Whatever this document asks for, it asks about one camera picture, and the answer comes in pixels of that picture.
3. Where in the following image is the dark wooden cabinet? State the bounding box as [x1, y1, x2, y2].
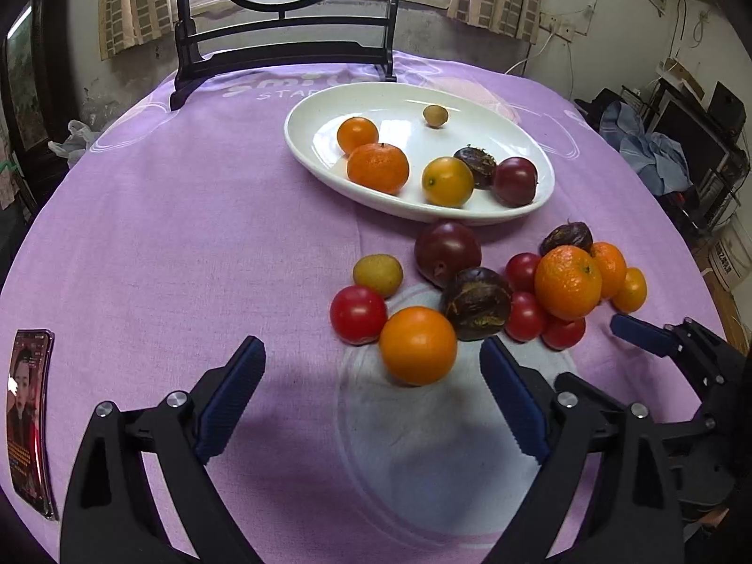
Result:
[0, 0, 77, 201]

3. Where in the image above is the yellow tomato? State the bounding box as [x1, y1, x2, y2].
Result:
[422, 156, 475, 209]

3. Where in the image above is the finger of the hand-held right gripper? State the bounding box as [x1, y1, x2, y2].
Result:
[610, 313, 738, 403]

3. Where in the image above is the white plastic bag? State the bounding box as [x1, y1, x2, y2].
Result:
[48, 119, 101, 168]

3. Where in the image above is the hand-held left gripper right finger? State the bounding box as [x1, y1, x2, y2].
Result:
[478, 335, 685, 564]

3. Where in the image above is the white oval plate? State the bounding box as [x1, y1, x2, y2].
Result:
[284, 82, 556, 227]

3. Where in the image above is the smartphone with lit screen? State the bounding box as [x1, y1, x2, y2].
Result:
[6, 329, 60, 521]

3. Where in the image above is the purple tomato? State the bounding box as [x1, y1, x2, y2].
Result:
[414, 221, 483, 289]
[492, 157, 539, 208]

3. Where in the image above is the dark wrinkled passion fruit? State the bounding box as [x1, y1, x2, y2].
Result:
[539, 221, 594, 256]
[440, 267, 514, 342]
[454, 146, 498, 190]

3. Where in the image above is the orange mandarin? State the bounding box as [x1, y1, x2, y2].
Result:
[346, 142, 410, 196]
[589, 242, 628, 300]
[534, 245, 603, 322]

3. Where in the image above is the black speaker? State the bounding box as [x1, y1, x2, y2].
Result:
[708, 81, 747, 142]

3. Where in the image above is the black framed painted table screen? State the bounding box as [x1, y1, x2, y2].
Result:
[169, 0, 403, 111]

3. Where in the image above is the pile of blue clothes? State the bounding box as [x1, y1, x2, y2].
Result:
[599, 100, 694, 195]

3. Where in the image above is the dark monitor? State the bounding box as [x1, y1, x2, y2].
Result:
[646, 94, 735, 189]

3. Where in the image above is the white wall socket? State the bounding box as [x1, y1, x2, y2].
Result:
[540, 15, 580, 42]

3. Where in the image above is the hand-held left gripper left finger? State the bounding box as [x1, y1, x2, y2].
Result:
[59, 335, 266, 564]

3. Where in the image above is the white power cable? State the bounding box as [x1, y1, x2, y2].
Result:
[504, 29, 556, 74]

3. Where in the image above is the small orange tomato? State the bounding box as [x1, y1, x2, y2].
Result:
[337, 116, 380, 155]
[611, 267, 648, 314]

